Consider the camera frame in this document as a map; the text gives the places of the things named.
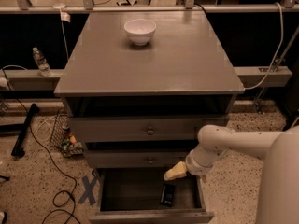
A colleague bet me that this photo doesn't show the dark blueberry rxbar wrapper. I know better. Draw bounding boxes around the dark blueberry rxbar wrapper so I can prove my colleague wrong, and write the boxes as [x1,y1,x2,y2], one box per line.
[160,184,175,207]

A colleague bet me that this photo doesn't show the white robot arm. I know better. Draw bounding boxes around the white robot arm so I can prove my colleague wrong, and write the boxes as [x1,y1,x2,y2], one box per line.
[164,125,299,224]

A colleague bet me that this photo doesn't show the grey bottom drawer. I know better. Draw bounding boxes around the grey bottom drawer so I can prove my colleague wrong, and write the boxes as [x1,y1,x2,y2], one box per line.
[89,167,214,224]

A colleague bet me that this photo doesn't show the grey drawer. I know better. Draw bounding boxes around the grey drawer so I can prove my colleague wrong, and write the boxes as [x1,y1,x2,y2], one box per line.
[89,167,214,224]
[68,115,229,143]
[84,140,198,168]

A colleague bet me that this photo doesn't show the grey top drawer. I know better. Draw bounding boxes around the grey top drawer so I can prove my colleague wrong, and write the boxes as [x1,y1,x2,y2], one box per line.
[68,115,229,143]

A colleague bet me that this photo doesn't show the grey middle drawer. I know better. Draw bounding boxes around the grey middle drawer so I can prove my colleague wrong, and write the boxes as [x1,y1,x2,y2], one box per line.
[84,140,198,168]

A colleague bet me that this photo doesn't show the grey drawer cabinet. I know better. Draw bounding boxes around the grey drawer cabinet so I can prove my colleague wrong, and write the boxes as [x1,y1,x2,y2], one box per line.
[54,10,246,224]

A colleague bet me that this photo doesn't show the white ceramic bowl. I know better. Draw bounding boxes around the white ceramic bowl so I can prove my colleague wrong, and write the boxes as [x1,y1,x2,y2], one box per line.
[124,19,156,46]

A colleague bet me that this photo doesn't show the black metal stand leg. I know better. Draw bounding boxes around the black metal stand leg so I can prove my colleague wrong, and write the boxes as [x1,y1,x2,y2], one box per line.
[11,103,39,158]

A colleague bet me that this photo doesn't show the clear plastic water bottle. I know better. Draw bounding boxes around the clear plastic water bottle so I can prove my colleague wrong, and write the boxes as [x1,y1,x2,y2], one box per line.
[32,47,51,77]

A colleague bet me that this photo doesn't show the white desk lamp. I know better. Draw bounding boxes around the white desk lamp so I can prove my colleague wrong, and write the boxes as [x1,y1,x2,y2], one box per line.
[52,0,71,23]

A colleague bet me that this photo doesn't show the wire basket with items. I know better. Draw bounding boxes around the wire basket with items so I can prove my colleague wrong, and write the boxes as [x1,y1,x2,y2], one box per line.
[50,113,83,158]

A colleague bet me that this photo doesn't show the black floor cable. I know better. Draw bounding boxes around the black floor cable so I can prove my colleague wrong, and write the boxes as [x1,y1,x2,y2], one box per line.
[1,68,82,224]

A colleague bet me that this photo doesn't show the white hanging cable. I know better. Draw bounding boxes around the white hanging cable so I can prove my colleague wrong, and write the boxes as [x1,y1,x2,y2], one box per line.
[243,2,284,91]

